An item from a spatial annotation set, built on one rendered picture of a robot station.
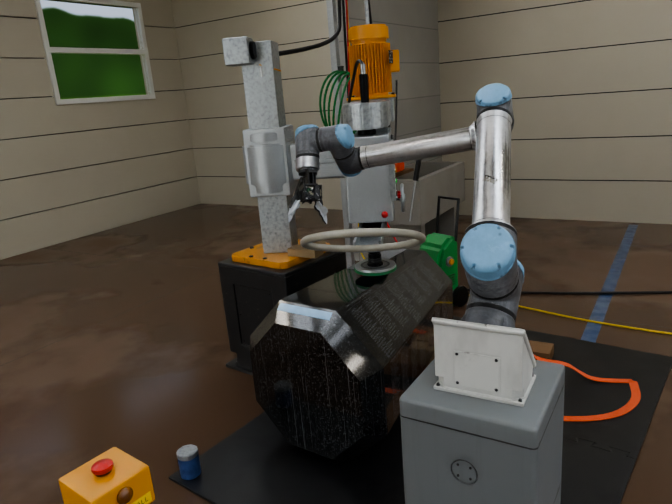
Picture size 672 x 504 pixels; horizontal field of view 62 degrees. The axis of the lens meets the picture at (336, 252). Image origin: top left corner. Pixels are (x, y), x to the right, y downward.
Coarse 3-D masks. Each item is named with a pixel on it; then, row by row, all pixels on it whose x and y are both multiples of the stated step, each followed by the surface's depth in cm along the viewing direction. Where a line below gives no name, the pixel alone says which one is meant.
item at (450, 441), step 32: (416, 384) 172; (544, 384) 166; (416, 416) 163; (448, 416) 158; (480, 416) 153; (512, 416) 151; (544, 416) 152; (416, 448) 167; (448, 448) 161; (480, 448) 155; (512, 448) 150; (544, 448) 155; (416, 480) 170; (448, 480) 164; (480, 480) 158; (512, 480) 152; (544, 480) 159
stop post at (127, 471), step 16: (112, 448) 112; (128, 464) 106; (144, 464) 106; (64, 480) 103; (80, 480) 103; (96, 480) 103; (112, 480) 102; (128, 480) 103; (144, 480) 105; (64, 496) 104; (80, 496) 99; (96, 496) 98; (112, 496) 100; (144, 496) 106
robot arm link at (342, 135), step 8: (320, 128) 208; (328, 128) 206; (336, 128) 205; (344, 128) 204; (320, 136) 206; (328, 136) 205; (336, 136) 204; (344, 136) 203; (352, 136) 209; (320, 144) 207; (328, 144) 206; (336, 144) 206; (344, 144) 205; (352, 144) 208; (336, 152) 209; (344, 152) 209
